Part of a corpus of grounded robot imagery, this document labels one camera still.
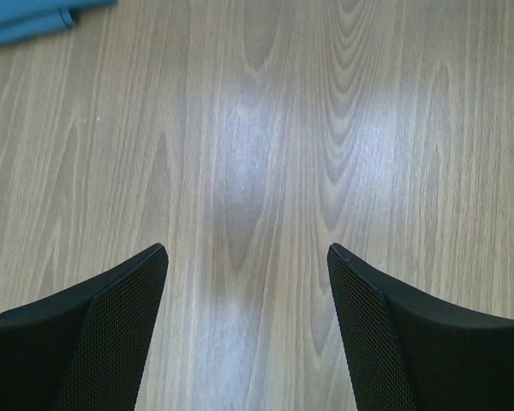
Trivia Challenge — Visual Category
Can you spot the blue grey t shirt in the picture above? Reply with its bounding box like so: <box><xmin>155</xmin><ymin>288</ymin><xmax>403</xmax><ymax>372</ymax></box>
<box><xmin>0</xmin><ymin>0</ymin><xmax>117</xmax><ymax>46</ymax></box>

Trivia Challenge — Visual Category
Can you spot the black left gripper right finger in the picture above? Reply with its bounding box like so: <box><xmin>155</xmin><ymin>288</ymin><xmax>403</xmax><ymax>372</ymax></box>
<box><xmin>327</xmin><ymin>243</ymin><xmax>514</xmax><ymax>410</ymax></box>

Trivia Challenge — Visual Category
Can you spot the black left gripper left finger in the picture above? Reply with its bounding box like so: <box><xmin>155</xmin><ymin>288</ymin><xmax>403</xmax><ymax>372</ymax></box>
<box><xmin>0</xmin><ymin>243</ymin><xmax>168</xmax><ymax>410</ymax></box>

